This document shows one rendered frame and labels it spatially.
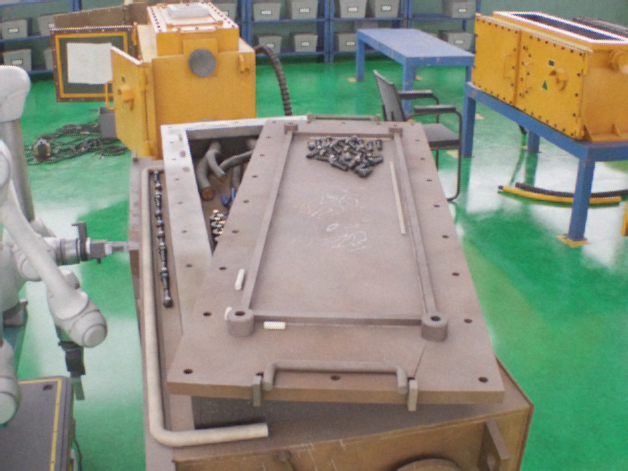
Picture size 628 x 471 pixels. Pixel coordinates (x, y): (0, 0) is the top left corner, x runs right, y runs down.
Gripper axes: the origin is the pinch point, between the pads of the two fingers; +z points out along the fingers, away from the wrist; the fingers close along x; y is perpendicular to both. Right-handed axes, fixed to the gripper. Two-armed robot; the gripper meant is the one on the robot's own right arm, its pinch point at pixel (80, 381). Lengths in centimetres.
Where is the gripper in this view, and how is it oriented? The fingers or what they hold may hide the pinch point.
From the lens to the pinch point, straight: 229.8
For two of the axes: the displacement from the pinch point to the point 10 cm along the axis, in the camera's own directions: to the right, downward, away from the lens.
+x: 2.3, 4.0, -8.9
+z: 0.0, 9.1, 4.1
